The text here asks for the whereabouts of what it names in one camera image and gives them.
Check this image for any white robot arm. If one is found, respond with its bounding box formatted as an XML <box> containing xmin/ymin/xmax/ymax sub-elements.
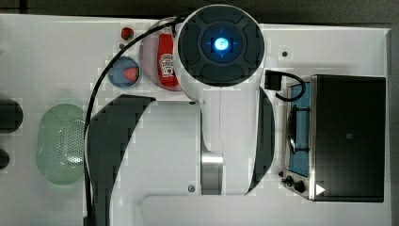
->
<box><xmin>85</xmin><ymin>5</ymin><xmax>275</xmax><ymax>226</ymax></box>

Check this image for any black toaster oven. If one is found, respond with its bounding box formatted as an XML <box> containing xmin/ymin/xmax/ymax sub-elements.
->
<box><xmin>279</xmin><ymin>74</ymin><xmax>386</xmax><ymax>202</ymax></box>

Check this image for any red ketchup bottle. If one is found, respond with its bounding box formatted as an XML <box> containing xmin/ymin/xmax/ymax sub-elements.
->
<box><xmin>157</xmin><ymin>27</ymin><xmax>178</xmax><ymax>88</ymax></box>

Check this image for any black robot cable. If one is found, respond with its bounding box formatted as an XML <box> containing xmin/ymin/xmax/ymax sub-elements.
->
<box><xmin>83</xmin><ymin>14</ymin><xmax>189</xmax><ymax>226</ymax></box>

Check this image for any red strawberry in bowl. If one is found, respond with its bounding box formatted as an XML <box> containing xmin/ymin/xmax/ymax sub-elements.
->
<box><xmin>123</xmin><ymin>67</ymin><xmax>139</xmax><ymax>83</ymax></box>

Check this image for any blue bowl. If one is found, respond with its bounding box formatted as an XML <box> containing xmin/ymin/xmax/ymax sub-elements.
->
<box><xmin>107</xmin><ymin>56</ymin><xmax>140</xmax><ymax>89</ymax></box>

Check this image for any small black round object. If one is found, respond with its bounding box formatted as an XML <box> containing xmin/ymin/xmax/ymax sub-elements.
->
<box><xmin>0</xmin><ymin>149</ymin><xmax>9</xmax><ymax>170</ymax></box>

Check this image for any green perforated colander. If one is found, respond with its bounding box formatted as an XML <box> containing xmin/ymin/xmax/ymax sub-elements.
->
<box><xmin>36</xmin><ymin>104</ymin><xmax>85</xmax><ymax>186</ymax></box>

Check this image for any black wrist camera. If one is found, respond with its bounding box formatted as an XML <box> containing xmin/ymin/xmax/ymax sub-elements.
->
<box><xmin>264</xmin><ymin>70</ymin><xmax>282</xmax><ymax>91</ymax></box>

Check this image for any grey round plate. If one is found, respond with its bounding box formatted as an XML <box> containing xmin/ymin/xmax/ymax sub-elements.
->
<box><xmin>139</xmin><ymin>28</ymin><xmax>182</xmax><ymax>91</ymax></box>

